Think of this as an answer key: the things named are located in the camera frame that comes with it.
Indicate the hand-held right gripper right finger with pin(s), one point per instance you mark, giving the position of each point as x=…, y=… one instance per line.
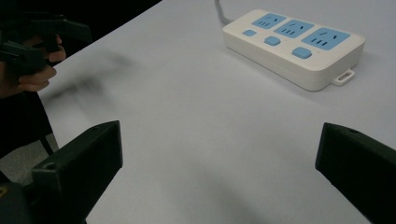
x=358, y=161

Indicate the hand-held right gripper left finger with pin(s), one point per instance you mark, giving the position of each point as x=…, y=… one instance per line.
x=81, y=165

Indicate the dark cloth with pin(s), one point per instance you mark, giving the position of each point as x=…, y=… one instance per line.
x=21, y=121

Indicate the white power strip blue sockets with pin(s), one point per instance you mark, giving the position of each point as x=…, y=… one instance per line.
x=299, y=59

